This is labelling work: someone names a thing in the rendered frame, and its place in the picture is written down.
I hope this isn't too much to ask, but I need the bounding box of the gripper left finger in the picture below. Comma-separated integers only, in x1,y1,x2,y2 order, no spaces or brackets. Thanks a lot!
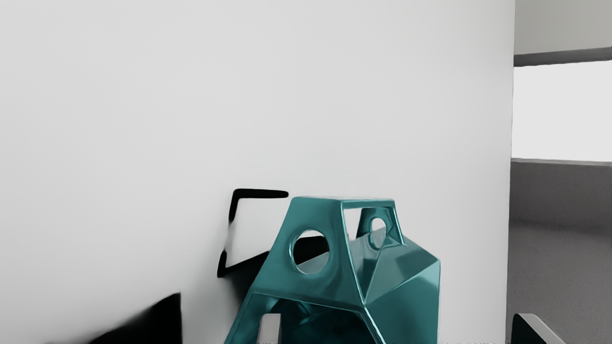
257,313,282,344

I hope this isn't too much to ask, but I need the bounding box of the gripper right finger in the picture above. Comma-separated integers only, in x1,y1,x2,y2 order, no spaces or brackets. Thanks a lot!
511,312,568,344

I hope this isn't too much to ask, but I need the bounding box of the teal faceted mug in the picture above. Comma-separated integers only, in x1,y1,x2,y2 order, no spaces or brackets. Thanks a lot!
223,195,441,344

